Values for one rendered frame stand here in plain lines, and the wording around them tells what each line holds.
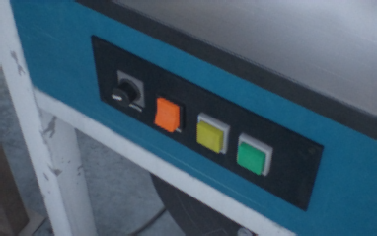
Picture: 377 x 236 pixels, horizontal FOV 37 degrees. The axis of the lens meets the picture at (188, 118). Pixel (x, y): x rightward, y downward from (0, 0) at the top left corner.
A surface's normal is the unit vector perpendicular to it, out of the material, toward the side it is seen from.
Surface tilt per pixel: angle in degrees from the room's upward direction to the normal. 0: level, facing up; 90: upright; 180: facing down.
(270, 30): 0
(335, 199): 90
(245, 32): 0
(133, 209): 0
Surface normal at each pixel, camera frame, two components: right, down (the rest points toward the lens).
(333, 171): -0.59, 0.59
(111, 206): 0.00, -0.70
